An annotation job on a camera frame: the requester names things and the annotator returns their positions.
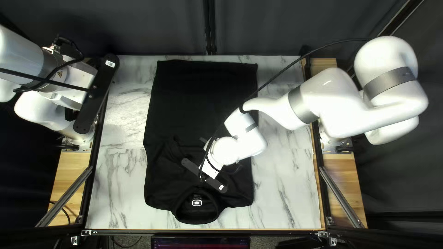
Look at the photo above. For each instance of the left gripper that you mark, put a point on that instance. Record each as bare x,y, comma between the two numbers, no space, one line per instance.
79,81

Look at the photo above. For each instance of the black frame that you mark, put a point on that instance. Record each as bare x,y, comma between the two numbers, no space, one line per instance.
210,34

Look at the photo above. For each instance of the black t-shirt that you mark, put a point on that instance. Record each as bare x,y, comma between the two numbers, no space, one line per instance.
180,103

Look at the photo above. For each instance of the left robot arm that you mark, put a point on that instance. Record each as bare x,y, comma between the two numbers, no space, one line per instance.
20,55

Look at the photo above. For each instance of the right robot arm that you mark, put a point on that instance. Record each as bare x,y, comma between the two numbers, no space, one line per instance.
346,100

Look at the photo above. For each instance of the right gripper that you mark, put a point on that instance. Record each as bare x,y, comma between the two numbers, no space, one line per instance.
210,170

